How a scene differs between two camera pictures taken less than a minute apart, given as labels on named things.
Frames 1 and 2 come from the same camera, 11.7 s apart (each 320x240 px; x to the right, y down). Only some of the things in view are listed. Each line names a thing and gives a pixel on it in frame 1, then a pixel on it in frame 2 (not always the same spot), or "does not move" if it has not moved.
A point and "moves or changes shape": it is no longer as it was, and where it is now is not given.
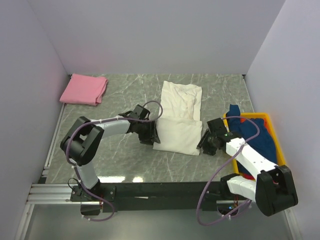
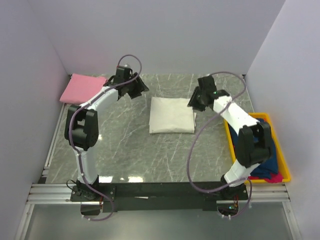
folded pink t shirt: x=84 y=89 does not move
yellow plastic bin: x=279 y=154 does not move
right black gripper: x=202 y=143 -> x=192 y=102
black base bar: x=133 y=197 does not move
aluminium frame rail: x=52 y=194 does not move
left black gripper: x=152 y=134 -> x=140 y=88
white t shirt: x=178 y=127 moves or changes shape
